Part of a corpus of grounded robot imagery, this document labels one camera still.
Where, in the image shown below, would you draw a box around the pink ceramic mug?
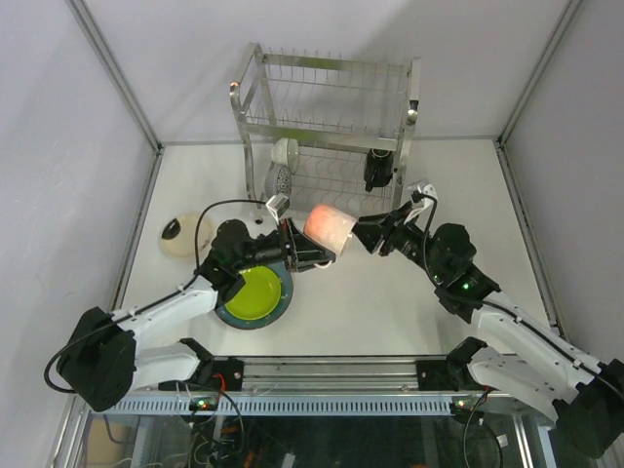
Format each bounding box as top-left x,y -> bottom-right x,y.
303,205 -> 357,257

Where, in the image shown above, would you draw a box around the lime green plate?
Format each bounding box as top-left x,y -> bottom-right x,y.
224,266 -> 282,321

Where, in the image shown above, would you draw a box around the black mug cream inside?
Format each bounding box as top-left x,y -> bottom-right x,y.
364,148 -> 394,192

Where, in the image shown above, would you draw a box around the dark blue patterned bowl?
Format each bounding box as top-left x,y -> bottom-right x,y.
264,164 -> 292,198

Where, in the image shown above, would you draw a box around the teal patterned white bowl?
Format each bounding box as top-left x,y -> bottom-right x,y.
271,137 -> 300,173

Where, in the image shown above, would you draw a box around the cream plate with floral print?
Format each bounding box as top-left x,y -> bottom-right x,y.
159,212 -> 215,258

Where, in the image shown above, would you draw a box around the stainless steel dish rack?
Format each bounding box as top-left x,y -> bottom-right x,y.
229,43 -> 422,215

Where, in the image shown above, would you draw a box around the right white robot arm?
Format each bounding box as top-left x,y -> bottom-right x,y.
353,203 -> 623,459

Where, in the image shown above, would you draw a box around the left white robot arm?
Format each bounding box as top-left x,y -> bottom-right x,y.
53,218 -> 336,411

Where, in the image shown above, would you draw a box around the blue glazed ceramic plate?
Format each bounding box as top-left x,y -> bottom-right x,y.
215,263 -> 293,331

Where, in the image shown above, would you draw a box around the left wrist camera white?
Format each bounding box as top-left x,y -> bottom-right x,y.
265,193 -> 290,222

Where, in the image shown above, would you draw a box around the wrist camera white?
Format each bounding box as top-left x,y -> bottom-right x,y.
408,179 -> 438,212
265,193 -> 290,222

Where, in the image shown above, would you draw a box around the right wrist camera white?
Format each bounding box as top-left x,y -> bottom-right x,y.
408,179 -> 438,212

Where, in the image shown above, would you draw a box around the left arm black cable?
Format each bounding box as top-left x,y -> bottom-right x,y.
192,198 -> 269,274

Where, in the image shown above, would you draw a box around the aluminium front rail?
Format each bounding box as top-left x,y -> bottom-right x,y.
116,354 -> 537,397

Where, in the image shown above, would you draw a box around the perforated cable tray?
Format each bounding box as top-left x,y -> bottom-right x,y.
104,395 -> 458,416

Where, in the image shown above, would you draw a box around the aluminium frame post right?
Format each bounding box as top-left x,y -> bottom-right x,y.
495,0 -> 586,147

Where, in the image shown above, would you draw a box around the aluminium frame post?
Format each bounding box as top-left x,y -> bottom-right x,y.
495,0 -> 586,147
65,0 -> 165,153

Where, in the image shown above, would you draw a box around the aluminium frame post left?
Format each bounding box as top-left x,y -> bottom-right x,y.
65,0 -> 165,153

